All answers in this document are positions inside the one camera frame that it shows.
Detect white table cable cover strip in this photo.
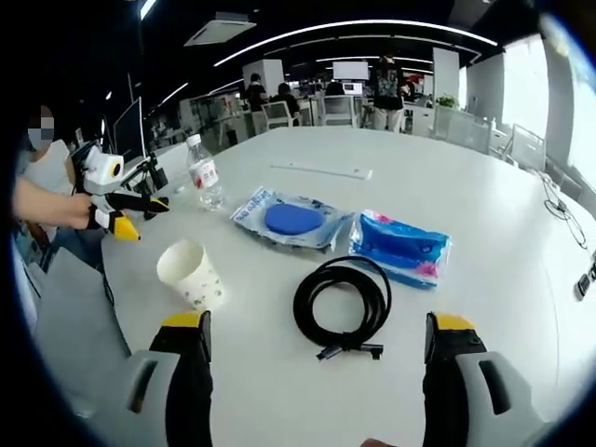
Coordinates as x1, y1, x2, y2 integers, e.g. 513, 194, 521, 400
269, 161, 374, 181

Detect clear plastic water bottle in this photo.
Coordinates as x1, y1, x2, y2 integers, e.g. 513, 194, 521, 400
184, 133, 226, 212

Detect ceiling air conditioner vent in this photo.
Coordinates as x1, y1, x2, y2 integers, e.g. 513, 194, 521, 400
183, 12, 258, 47

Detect dark monitor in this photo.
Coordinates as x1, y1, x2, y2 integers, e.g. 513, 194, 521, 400
113, 96, 143, 162

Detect white paper cup green print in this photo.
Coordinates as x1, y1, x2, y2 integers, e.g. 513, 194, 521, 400
156, 238, 225, 312

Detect black cable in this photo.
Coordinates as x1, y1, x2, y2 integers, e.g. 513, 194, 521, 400
291, 254, 391, 363

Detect black device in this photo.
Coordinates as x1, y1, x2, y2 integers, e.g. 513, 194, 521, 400
574, 253, 596, 300

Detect person's left hand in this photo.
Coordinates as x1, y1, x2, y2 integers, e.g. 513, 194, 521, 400
67, 194, 103, 230

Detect clear packet with blue disc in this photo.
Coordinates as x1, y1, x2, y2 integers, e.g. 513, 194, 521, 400
229, 184, 354, 253

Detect white table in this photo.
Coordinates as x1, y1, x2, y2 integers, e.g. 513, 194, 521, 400
34, 126, 596, 447

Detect black desk stand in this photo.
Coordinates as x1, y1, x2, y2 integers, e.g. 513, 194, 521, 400
123, 156, 169, 193

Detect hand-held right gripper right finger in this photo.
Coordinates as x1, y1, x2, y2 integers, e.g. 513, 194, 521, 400
421, 310, 539, 447

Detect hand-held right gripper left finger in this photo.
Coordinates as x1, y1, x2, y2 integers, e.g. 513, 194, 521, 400
124, 309, 215, 447

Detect thin cable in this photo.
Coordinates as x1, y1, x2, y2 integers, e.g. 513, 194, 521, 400
541, 178, 589, 251

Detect lit white monitor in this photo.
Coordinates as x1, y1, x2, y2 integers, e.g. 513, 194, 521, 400
332, 61, 370, 81

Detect blue tissue pack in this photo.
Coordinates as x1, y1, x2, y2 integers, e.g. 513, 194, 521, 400
347, 208, 454, 291

